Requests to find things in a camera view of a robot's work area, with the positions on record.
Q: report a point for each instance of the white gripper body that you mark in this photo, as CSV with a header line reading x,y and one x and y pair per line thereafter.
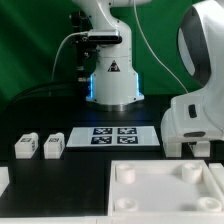
x,y
186,122

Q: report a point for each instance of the white square table top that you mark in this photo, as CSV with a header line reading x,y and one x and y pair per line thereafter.
x,y
163,186

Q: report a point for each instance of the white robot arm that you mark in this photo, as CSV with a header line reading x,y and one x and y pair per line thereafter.
x,y
114,83

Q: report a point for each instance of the white obstacle piece right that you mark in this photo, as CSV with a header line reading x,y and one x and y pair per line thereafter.
x,y
217,170

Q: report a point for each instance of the white obstacle piece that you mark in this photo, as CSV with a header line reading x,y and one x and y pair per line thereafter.
x,y
217,170
4,179

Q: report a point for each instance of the white marker sheet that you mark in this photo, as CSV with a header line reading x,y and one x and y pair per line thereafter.
x,y
113,136

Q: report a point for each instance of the white obstacle piece left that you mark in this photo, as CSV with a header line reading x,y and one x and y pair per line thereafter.
x,y
4,179

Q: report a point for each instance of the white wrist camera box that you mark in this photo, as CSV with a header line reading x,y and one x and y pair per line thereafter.
x,y
104,36

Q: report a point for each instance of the white front rail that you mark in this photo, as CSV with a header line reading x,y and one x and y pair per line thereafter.
x,y
179,219

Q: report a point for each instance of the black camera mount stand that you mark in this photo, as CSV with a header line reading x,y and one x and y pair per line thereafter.
x,y
84,50

